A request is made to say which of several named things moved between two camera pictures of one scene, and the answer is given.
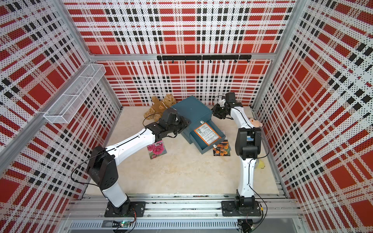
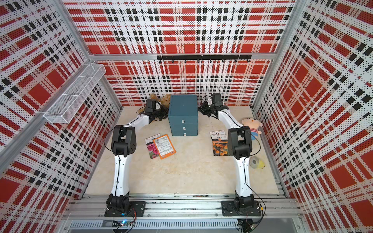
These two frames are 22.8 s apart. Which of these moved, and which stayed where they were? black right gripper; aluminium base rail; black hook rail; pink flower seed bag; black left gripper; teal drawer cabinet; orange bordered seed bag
Moved: orange bordered seed bag; black left gripper; teal drawer cabinet; black right gripper
Stayed: aluminium base rail; pink flower seed bag; black hook rail
